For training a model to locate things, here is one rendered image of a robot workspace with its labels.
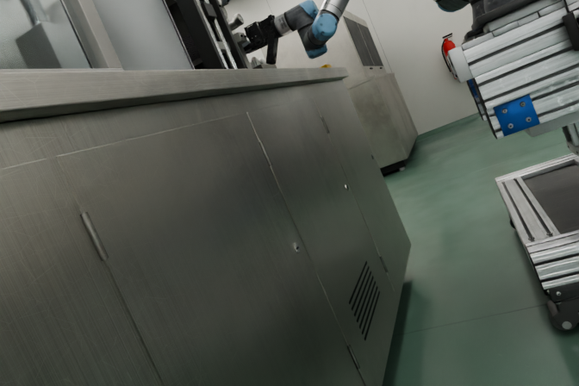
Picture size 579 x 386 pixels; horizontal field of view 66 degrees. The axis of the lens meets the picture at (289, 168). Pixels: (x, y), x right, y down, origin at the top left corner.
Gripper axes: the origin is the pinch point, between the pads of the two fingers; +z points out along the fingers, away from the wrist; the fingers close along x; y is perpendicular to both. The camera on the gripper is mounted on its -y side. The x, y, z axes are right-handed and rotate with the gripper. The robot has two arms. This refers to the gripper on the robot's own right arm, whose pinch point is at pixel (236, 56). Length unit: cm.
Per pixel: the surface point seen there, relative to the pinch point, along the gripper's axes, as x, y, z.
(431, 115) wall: -444, -85, -28
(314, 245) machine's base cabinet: 70, -60, -29
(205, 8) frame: 43.6, 6.2, -15.7
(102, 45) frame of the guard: 104, -12, -25
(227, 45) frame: 36.1, -3.8, -14.3
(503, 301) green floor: 20, -109, -58
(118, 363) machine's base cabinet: 128, -50, -29
